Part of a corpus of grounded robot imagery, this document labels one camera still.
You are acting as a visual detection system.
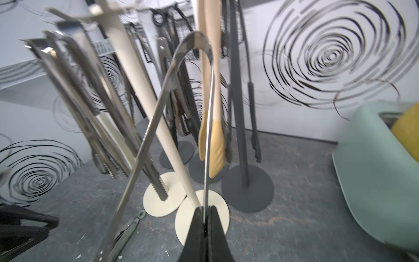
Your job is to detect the black ring tongs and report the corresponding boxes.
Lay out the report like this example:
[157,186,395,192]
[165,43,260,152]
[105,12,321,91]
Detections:
[151,4,200,145]

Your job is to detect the cream rack stand front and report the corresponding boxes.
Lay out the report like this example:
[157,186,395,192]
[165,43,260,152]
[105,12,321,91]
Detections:
[143,171,187,217]

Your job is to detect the slim steel tweezers tongs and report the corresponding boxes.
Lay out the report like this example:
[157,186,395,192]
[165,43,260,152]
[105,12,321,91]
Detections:
[93,31,216,262]

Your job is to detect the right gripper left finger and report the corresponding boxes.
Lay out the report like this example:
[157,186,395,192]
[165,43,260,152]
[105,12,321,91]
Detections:
[178,207,205,262]

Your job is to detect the green tongs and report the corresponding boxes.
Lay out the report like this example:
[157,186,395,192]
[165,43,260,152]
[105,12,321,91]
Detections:
[108,209,146,262]

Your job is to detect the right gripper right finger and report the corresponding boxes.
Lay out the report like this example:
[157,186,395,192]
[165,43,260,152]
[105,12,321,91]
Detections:
[207,206,235,262]

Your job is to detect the cream rack stand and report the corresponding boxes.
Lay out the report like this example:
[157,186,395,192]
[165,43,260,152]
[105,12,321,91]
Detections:
[45,0,230,246]
[143,171,187,217]

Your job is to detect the white wire shelf basket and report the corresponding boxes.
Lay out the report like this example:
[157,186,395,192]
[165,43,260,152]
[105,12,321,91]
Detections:
[1,39,115,90]

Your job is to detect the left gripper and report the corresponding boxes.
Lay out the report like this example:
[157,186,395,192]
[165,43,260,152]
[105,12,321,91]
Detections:
[1,204,59,262]

